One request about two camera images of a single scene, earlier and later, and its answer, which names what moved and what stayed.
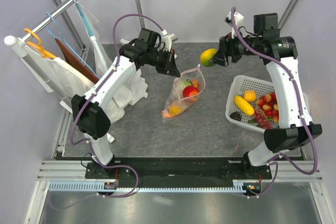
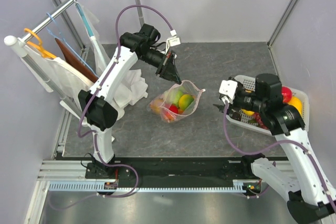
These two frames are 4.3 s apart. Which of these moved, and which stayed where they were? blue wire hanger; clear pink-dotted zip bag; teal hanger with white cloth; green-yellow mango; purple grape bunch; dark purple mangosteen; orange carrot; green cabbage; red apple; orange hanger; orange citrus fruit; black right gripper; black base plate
Moved: green cabbage; black right gripper; red apple; clear pink-dotted zip bag; orange citrus fruit; orange carrot; green-yellow mango
Stayed: orange hanger; black base plate; blue wire hanger; purple grape bunch; teal hanger with white cloth; dark purple mangosteen
